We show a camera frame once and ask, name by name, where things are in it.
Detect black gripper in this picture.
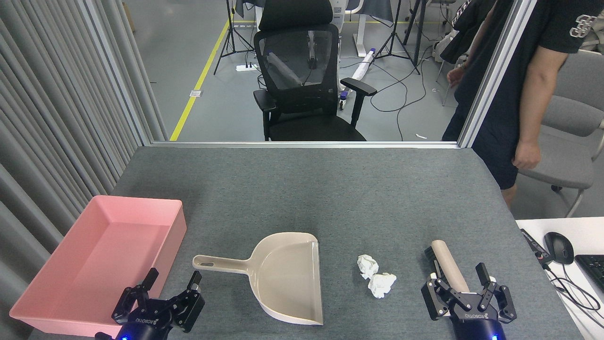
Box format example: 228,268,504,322
111,268,206,340
421,263,518,340

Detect beige brush black bristles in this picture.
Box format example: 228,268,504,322
424,240,470,293

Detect large white paper ball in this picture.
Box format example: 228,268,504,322
368,272,397,299

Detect small white paper ball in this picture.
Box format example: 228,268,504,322
357,255,379,280

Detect black computer mouse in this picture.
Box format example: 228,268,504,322
544,232,575,265

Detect beige plastic dustpan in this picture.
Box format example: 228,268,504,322
192,232,324,326

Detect pink plastic bin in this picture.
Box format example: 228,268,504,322
9,195,187,340

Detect person's right hand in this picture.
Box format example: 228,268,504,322
512,141,542,171

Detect person's left hand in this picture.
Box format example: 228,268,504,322
447,65,468,89

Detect flat black device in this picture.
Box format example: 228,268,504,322
520,229,554,265

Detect black keyboard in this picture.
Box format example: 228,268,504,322
574,255,604,293

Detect white side table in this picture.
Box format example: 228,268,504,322
515,217,604,340

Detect grey padded chair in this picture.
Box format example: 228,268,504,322
517,50,604,218

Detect person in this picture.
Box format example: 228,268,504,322
442,0,604,208

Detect black mesh office chair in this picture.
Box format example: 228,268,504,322
253,0,378,142

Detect grey pleated curtain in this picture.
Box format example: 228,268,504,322
0,0,168,340

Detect white plastic chair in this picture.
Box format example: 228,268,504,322
433,29,461,107

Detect black jacket white lettering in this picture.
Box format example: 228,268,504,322
440,0,496,64

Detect black tripod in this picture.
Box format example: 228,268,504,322
375,0,420,75
213,0,255,75

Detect white stand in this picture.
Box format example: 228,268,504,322
333,0,373,58

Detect dark grey hanging cloth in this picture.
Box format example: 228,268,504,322
361,0,394,27

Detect black desk cables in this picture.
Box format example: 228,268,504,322
542,262,602,326

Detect black floor cable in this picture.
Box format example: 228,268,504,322
337,45,456,141

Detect silver table edge rail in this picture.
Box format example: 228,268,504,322
151,140,461,149

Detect slanted silver post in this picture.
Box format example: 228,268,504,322
458,0,538,148

